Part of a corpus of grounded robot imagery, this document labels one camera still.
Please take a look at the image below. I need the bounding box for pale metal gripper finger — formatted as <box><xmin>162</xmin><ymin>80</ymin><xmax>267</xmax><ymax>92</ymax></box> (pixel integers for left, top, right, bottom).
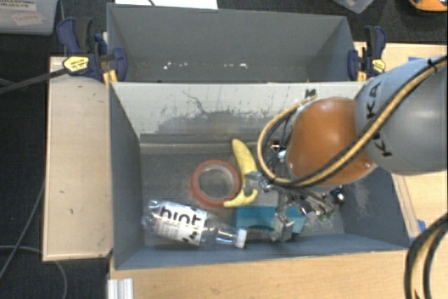
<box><xmin>243</xmin><ymin>171</ymin><xmax>270</xmax><ymax>194</ymax></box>
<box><xmin>270</xmin><ymin>203</ymin><xmax>295</xmax><ymax>243</ymax></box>

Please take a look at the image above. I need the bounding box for teal sponge block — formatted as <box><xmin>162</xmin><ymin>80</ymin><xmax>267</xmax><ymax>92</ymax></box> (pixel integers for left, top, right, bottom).
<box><xmin>232</xmin><ymin>204</ymin><xmax>306</xmax><ymax>235</ymax></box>

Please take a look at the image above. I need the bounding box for clear plastic bottle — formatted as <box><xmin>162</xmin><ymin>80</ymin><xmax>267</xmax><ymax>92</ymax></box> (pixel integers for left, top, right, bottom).
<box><xmin>141</xmin><ymin>199</ymin><xmax>249</xmax><ymax>251</ymax></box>

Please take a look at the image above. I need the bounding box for grey metal bin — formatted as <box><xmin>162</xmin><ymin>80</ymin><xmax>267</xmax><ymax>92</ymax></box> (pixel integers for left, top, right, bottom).
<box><xmin>106</xmin><ymin>2</ymin><xmax>412</xmax><ymax>271</ymax></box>

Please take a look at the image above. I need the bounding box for pale wood flat board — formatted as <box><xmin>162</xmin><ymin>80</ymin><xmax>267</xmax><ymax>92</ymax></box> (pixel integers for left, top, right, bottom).
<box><xmin>41</xmin><ymin>55</ymin><xmax>115</xmax><ymax>262</ymax></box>

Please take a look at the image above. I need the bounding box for orange tape ring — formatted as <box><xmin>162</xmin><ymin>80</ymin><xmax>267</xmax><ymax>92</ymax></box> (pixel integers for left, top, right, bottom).
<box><xmin>190</xmin><ymin>159</ymin><xmax>243</xmax><ymax>209</ymax></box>

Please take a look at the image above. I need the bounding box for yellow toy banana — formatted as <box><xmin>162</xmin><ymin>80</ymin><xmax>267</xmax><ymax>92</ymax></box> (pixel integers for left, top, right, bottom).
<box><xmin>223</xmin><ymin>138</ymin><xmax>260</xmax><ymax>209</ymax></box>

